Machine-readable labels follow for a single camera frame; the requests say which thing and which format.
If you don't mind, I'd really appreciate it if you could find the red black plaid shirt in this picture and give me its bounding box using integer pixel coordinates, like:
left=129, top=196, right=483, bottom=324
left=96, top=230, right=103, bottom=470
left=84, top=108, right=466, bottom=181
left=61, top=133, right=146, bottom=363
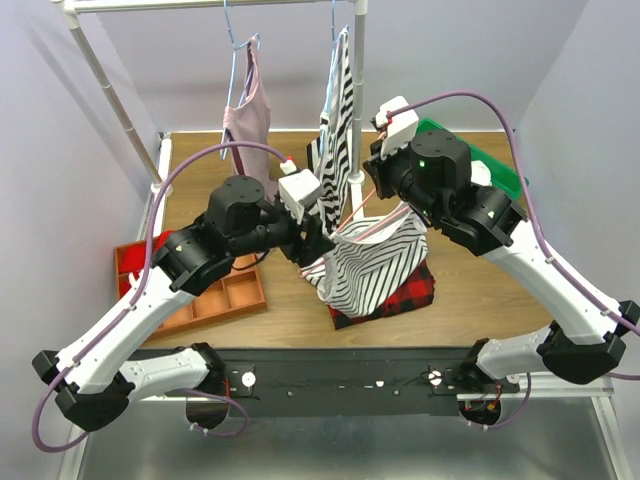
left=328, top=261, right=436, bottom=330

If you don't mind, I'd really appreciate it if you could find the blue hanger with striped top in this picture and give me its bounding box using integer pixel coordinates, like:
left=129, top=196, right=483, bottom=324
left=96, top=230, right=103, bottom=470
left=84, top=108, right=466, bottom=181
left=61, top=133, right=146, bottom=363
left=318, top=1, right=351, bottom=155

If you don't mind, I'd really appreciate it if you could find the thin striped tank top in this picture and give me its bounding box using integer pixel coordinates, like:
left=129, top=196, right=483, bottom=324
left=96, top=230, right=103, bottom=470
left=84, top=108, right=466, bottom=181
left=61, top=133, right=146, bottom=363
left=301, top=202, right=428, bottom=317

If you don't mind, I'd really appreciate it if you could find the green plastic tray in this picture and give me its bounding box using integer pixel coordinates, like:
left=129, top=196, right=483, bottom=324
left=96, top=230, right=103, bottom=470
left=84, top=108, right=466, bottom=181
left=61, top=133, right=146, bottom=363
left=414, top=117, right=530, bottom=201

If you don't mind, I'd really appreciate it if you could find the mauve tank top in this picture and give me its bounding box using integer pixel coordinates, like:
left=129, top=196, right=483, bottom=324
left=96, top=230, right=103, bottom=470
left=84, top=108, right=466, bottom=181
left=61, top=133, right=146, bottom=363
left=223, top=36, right=278, bottom=201

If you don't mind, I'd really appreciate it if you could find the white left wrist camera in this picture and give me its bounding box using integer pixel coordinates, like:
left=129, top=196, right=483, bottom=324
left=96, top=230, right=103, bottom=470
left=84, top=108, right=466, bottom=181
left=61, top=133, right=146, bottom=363
left=278, top=159, right=322, bottom=224

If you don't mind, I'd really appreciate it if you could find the blue hanger with mauve top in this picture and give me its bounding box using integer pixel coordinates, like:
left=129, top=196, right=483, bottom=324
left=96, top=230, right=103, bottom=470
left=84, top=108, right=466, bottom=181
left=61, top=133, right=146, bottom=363
left=218, top=0, right=262, bottom=160

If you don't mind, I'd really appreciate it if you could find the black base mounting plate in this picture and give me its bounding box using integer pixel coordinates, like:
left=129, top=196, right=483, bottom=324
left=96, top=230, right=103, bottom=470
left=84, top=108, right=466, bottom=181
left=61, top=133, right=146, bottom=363
left=124, top=348, right=521, bottom=419

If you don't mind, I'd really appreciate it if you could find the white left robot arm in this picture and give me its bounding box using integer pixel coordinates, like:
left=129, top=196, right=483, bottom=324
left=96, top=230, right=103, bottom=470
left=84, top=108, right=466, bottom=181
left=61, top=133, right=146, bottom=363
left=32, top=170, right=333, bottom=432

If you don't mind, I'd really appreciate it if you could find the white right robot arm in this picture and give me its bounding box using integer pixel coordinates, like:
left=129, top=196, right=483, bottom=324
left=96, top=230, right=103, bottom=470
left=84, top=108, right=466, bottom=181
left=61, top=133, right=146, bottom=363
left=363, top=129, right=639, bottom=392

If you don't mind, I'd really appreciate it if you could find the bold black white striped top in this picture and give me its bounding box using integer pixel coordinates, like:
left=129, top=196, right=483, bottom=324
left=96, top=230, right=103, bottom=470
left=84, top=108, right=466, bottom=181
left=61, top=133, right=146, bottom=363
left=307, top=26, right=354, bottom=235

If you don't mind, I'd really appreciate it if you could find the white cloth in tray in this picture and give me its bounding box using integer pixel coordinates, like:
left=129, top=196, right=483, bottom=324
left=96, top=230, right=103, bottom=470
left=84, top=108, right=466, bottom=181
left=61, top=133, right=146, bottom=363
left=471, top=160, right=492, bottom=186

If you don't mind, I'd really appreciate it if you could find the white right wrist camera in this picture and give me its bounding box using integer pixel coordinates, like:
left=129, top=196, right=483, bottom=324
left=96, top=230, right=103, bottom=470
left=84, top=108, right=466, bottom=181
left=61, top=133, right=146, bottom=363
left=371, top=96, right=419, bottom=160

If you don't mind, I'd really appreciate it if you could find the pink wire hanger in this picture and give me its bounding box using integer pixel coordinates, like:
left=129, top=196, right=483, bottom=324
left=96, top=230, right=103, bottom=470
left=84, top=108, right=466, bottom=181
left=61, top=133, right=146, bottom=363
left=298, top=132, right=411, bottom=279

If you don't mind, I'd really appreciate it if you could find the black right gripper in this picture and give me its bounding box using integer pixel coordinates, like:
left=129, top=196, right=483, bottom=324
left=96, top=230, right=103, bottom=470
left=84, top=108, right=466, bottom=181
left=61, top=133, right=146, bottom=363
left=364, top=130, right=442, bottom=224

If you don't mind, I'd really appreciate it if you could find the silver clothes rack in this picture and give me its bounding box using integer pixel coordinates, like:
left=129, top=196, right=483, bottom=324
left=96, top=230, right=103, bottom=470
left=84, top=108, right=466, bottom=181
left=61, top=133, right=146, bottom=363
left=53, top=1, right=369, bottom=220

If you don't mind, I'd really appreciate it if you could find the orange compartment organizer box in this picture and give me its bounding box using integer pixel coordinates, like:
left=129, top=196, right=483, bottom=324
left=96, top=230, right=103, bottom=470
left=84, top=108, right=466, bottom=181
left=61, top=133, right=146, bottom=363
left=115, top=254, right=267, bottom=341

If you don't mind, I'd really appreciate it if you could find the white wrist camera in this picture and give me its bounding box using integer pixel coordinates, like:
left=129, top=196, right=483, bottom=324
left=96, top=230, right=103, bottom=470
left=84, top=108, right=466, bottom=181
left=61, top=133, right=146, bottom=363
left=278, top=159, right=322, bottom=224
left=371, top=96, right=419, bottom=160

